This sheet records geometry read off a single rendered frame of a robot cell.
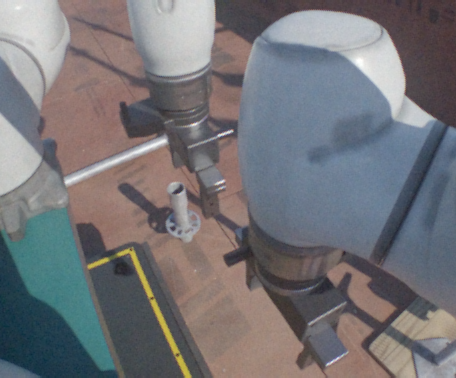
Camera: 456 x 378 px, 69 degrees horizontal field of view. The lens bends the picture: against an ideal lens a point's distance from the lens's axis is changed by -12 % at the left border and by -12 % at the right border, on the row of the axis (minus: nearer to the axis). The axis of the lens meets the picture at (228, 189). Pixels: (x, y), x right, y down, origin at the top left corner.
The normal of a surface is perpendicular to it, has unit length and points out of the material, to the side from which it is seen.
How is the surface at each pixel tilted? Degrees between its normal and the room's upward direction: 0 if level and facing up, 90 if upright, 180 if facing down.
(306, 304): 0
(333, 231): 98
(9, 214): 7
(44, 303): 0
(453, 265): 87
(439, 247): 77
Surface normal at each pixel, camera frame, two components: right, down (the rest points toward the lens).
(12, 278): -0.04, -0.68
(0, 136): 0.80, 0.40
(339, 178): -0.40, 0.44
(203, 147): 0.46, 0.64
